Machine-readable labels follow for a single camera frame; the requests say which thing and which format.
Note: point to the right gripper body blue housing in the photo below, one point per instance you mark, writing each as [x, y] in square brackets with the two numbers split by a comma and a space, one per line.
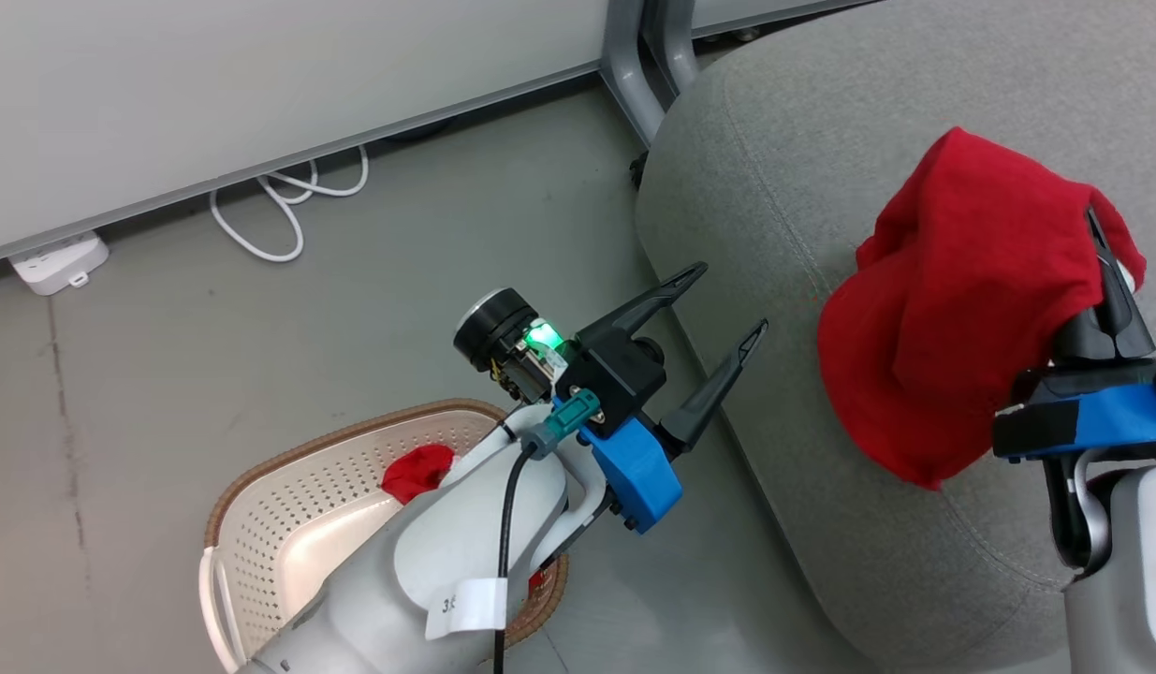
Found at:
[1102, 417]

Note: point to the left gripper body blue housing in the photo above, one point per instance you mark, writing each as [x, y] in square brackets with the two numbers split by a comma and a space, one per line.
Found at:
[638, 473]

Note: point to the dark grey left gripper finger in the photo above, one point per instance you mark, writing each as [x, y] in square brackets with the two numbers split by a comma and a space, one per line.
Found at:
[657, 298]
[713, 393]

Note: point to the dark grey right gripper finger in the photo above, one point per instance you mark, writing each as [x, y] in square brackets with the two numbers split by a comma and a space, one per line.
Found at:
[1125, 318]
[1083, 337]

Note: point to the large red garment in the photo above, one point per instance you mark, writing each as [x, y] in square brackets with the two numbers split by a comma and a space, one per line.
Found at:
[961, 309]

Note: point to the small red cloth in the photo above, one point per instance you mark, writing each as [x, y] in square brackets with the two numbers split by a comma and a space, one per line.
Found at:
[417, 473]

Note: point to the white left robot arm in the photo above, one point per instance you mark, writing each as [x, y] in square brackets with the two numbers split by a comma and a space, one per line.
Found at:
[381, 599]

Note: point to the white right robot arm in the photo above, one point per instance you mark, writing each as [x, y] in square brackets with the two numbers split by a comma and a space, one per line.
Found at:
[1134, 580]

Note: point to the cream perforated laundry basket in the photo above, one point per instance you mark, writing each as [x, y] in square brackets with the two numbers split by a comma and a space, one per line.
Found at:
[287, 524]

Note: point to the small black caster wheel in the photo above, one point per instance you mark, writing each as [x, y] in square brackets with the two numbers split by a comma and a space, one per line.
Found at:
[639, 171]

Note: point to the grey partition foot leg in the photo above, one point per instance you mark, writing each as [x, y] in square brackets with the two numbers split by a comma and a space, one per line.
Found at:
[676, 42]
[629, 75]

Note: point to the grey fabric sofa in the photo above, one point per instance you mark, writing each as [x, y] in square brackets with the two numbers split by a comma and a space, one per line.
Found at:
[821, 131]

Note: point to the narrow white partition panel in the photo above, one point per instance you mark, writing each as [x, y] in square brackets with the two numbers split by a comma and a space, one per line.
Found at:
[755, 11]

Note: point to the wide white partition panel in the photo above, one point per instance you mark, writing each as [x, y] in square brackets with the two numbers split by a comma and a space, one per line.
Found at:
[259, 84]

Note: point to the white power strip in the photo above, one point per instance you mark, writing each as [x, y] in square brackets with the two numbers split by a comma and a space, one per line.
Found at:
[58, 264]

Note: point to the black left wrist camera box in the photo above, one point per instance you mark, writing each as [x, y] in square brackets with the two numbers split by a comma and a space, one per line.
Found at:
[610, 374]

